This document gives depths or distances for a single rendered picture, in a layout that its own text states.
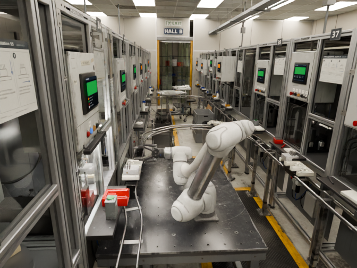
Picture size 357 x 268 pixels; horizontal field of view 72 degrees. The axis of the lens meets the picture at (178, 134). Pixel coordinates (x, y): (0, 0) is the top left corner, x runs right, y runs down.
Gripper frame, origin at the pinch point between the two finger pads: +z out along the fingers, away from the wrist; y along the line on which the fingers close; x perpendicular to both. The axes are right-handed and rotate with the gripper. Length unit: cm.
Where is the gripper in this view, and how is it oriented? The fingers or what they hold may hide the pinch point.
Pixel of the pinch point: (137, 153)
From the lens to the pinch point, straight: 189.4
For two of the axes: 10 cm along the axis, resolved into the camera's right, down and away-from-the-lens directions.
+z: -10.0, 0.1, -0.6
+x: 0.6, 2.9, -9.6
